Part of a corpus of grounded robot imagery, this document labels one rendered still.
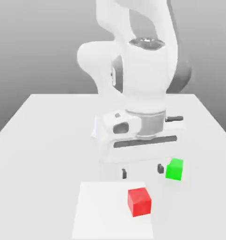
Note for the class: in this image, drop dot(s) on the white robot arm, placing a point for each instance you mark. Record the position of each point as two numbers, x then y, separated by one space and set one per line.
146 78

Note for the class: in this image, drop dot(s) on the small green cube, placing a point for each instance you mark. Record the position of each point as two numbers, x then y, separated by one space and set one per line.
174 169

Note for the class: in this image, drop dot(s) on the small red cube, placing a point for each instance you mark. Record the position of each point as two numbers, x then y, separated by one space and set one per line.
139 202

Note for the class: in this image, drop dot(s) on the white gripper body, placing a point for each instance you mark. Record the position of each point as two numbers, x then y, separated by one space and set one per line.
142 152

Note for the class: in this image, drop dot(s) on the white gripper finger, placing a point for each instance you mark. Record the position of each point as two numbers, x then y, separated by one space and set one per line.
124 174
160 168

